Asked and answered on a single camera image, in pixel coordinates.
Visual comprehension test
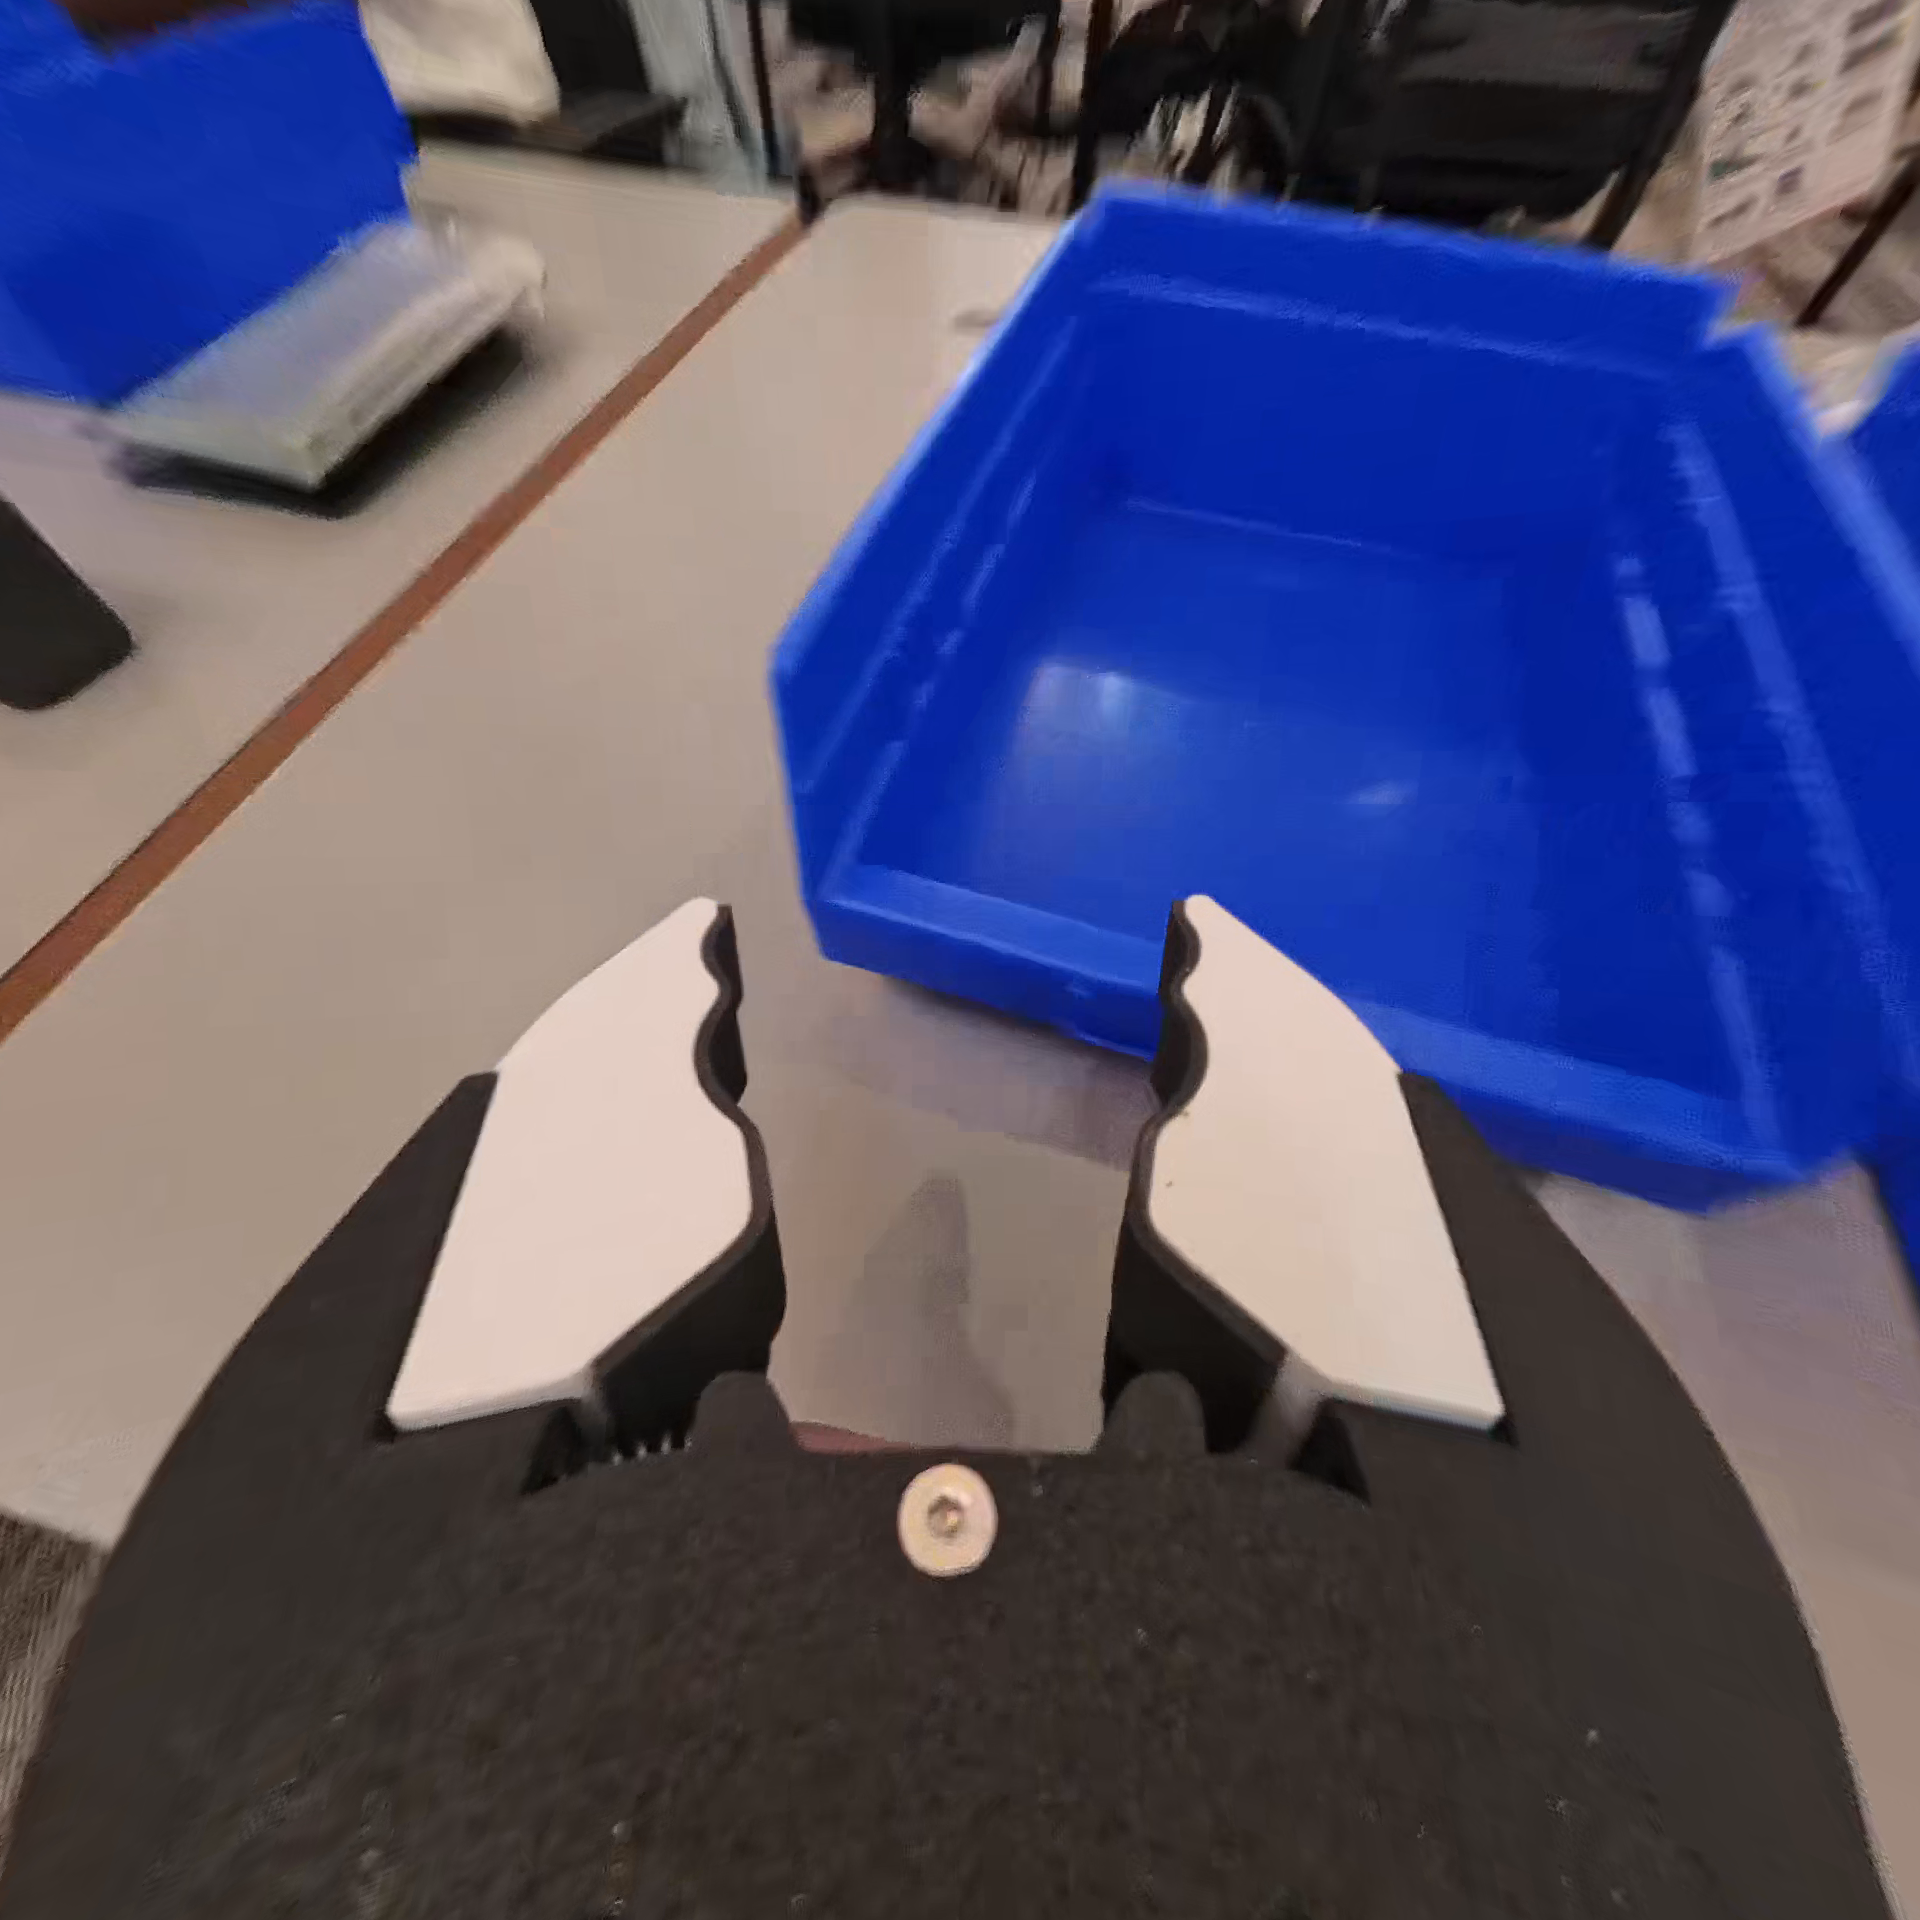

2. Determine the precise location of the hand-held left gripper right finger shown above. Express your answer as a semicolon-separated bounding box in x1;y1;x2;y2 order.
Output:
1107;892;1509;1432

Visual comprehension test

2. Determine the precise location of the printed poster board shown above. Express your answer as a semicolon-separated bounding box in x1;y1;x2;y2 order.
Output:
1686;0;1920;265

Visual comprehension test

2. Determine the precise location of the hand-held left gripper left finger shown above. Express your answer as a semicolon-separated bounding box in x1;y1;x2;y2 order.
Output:
387;896;788;1432

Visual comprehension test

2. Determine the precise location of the grey desk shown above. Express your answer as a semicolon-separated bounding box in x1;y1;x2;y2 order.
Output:
0;192;1920;1920

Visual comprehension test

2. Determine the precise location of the grey table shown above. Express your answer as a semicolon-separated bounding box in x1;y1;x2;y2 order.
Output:
0;141;805;976

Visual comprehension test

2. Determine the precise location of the black object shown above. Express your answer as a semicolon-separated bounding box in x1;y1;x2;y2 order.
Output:
0;503;136;712

